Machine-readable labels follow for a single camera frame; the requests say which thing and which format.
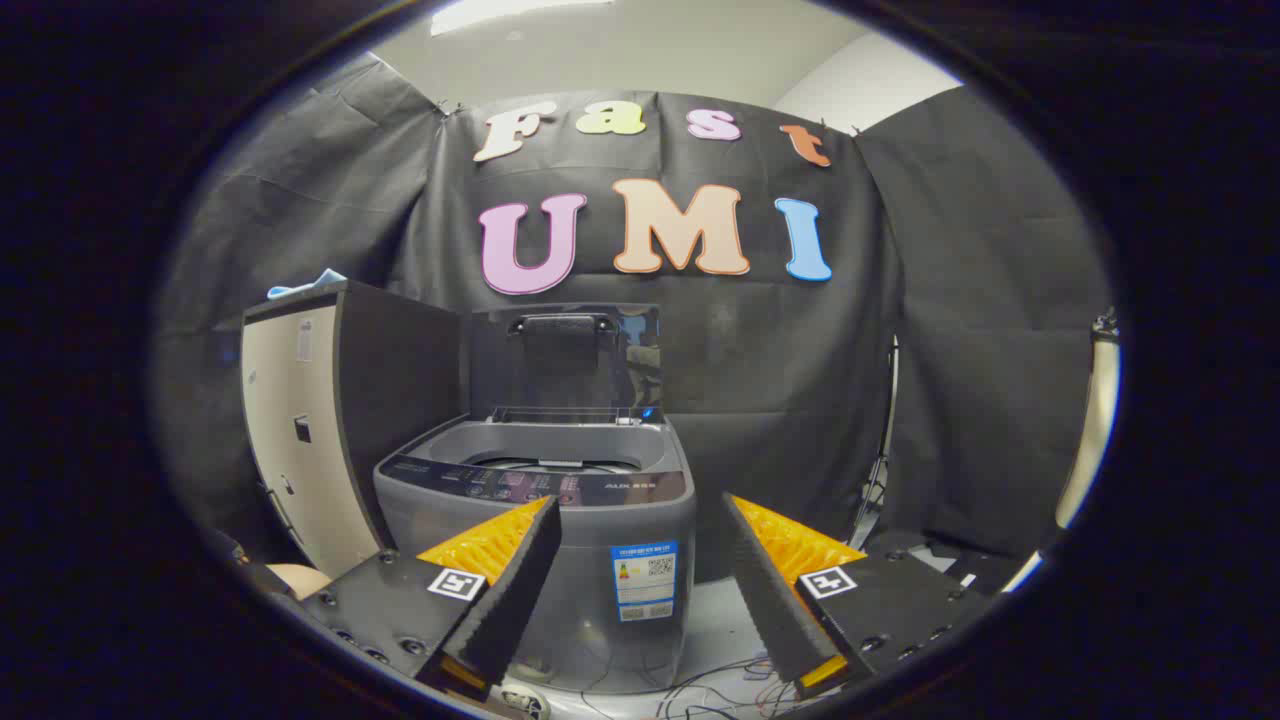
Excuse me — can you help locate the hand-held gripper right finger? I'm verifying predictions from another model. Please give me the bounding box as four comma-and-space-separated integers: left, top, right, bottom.
722, 492, 996, 701

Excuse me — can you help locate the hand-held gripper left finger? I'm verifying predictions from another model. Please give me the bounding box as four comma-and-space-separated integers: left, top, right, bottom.
300, 495, 563, 701

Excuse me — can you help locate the grey top-load washing machine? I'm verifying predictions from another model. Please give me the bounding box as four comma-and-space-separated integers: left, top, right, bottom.
373, 408, 698, 696

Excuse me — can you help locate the light blue button shirt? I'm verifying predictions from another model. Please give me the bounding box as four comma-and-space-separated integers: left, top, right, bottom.
267, 268, 348, 301

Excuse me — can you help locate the thin metal light stand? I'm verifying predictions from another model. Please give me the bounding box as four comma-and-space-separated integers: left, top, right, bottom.
850, 335, 901, 551

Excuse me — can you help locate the dark cabinet with beige door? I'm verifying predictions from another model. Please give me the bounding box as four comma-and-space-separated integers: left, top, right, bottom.
240, 280, 471, 581

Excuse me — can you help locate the black backdrop cloth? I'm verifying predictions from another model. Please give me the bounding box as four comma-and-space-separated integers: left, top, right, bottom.
155, 50, 1116, 581

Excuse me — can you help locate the tangle of black cables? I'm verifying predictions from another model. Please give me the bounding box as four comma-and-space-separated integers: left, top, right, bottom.
580, 655, 801, 720

